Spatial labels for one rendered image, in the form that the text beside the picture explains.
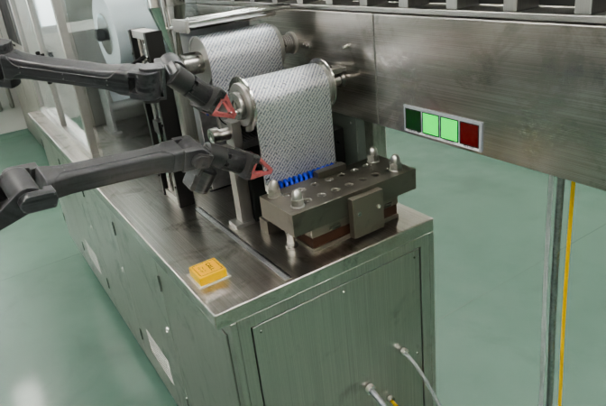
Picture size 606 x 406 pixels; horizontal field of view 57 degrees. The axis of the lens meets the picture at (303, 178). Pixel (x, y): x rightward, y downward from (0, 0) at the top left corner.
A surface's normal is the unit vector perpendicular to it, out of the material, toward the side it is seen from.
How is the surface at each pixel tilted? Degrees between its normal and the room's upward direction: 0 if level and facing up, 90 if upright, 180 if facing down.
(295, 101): 90
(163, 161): 107
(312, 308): 90
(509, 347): 0
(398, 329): 90
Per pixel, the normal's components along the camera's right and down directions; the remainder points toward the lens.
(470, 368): -0.11, -0.92
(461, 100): -0.83, 0.29
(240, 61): 0.55, 0.29
